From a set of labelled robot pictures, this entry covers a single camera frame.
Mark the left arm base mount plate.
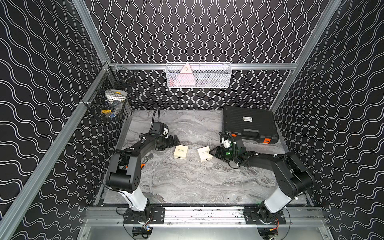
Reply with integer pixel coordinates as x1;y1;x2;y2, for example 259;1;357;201
123;208;165;225

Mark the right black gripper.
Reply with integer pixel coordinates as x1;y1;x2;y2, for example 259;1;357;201
208;146;237;161

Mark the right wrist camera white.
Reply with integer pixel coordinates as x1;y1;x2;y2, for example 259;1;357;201
221;138;232;149

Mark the aluminium front rail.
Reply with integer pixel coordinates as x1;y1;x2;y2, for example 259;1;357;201
85;207;325;227

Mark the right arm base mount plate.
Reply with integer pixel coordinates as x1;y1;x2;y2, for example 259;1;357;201
243;207;287;225

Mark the orange handled adjustable wrench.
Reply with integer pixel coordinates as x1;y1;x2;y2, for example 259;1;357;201
141;154;154;168

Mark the white wire wall basket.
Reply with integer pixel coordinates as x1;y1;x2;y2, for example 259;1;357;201
165;63;233;89

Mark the cream drawer jewelry box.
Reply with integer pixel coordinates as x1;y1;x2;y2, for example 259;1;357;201
174;145;189;160

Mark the pink triangular card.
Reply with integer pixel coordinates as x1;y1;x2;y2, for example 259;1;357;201
174;63;196;87

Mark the black wire corner basket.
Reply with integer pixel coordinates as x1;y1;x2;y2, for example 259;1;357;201
86;66;138;122

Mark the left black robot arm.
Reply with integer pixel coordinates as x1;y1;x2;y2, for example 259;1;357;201
105;133;180;212

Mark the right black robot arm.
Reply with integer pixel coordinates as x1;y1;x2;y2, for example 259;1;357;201
210;147;314;221

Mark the black plastic tool case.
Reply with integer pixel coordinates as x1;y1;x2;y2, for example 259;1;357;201
223;106;279;145

